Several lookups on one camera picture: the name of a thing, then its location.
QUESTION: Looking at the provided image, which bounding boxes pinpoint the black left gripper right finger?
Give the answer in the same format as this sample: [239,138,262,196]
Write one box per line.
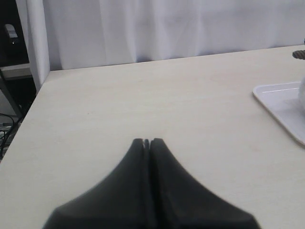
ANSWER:
[149,138,260,229]

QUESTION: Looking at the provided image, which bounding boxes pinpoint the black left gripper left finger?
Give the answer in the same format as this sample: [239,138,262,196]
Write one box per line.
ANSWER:
[44,138,153,229]

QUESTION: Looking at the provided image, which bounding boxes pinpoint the white snowman plush toy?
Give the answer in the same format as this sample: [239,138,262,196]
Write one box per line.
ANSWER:
[292,38,305,108]

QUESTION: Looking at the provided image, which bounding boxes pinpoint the white plastic tray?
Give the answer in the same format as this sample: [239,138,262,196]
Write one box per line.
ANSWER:
[253,82,305,146]

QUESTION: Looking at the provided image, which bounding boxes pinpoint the white backdrop curtain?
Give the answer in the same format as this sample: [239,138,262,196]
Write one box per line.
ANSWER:
[17,0,305,89]

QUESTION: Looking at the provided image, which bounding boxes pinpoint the black floor cables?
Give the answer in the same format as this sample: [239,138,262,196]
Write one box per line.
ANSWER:
[0,112,22,160]

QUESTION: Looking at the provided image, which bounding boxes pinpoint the grey metal frame leg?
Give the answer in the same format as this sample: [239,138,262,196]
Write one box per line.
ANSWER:
[0,63,31,118]

